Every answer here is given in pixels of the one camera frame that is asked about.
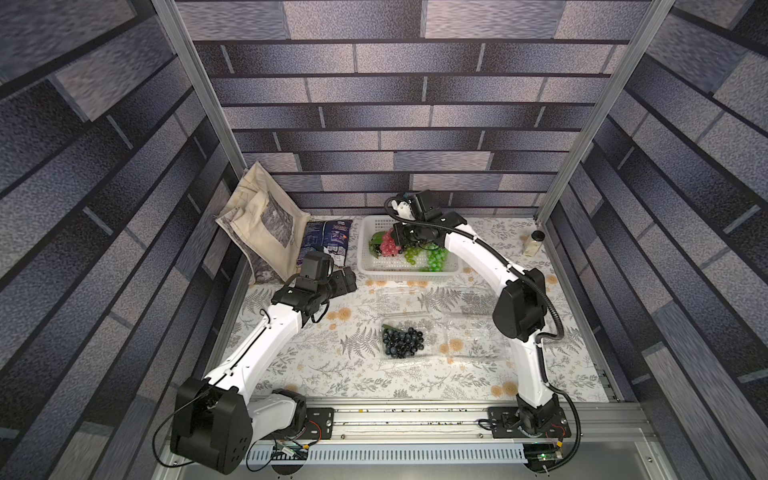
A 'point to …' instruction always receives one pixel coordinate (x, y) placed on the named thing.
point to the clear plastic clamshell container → (454, 336)
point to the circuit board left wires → (287, 449)
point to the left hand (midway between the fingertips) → (345, 276)
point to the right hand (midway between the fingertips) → (392, 231)
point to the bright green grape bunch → (437, 257)
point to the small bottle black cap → (534, 242)
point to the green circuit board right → (547, 456)
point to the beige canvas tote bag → (265, 224)
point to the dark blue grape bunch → (399, 343)
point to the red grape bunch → (388, 246)
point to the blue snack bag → (330, 236)
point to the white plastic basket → (396, 268)
